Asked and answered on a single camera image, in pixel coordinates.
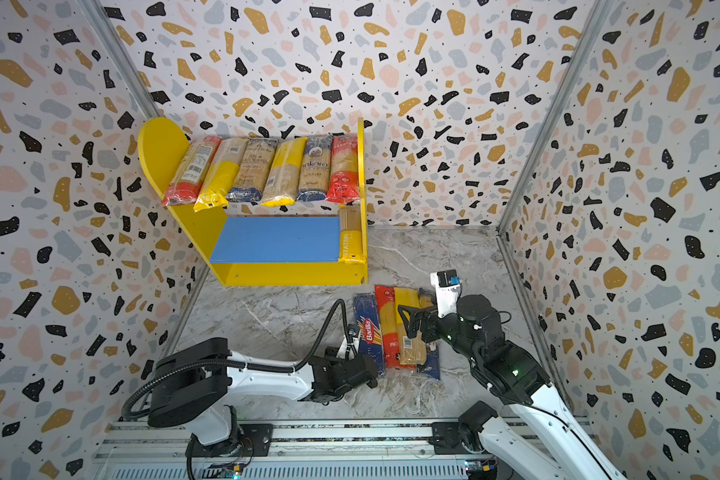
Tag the metal base rail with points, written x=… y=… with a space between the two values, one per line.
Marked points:
x=303 y=449

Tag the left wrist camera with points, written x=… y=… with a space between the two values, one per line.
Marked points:
x=348 y=348

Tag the long yellow spaghetti bag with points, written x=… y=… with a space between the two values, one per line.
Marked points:
x=221 y=174

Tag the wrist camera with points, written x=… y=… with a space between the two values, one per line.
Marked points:
x=447 y=285
x=348 y=348

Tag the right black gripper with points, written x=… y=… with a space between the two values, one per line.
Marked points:
x=431 y=323

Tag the blue Barilla spaghetti bag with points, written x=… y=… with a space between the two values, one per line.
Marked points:
x=370 y=338

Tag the yellow top spaghetti bag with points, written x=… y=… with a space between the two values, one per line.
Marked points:
x=281 y=186

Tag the dark blue spaghetti bag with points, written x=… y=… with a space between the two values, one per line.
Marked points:
x=254 y=169

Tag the navy spaghetti bag far right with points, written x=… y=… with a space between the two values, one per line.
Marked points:
x=431 y=367

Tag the blue white spaghetti bag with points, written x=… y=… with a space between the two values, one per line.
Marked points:
x=315 y=169

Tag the yellow shelf unit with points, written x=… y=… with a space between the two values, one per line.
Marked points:
x=247 y=244

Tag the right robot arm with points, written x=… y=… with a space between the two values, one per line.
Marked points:
x=473 y=329

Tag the red label spaghetti bag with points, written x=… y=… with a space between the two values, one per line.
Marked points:
x=187 y=182

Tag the red bag underneath pile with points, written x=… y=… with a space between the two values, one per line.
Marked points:
x=385 y=297

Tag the yellow spaghetti bag with text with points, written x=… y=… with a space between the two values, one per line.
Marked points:
x=351 y=249

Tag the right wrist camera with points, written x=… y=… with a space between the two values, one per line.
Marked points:
x=447 y=285

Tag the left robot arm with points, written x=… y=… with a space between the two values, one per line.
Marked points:
x=196 y=387

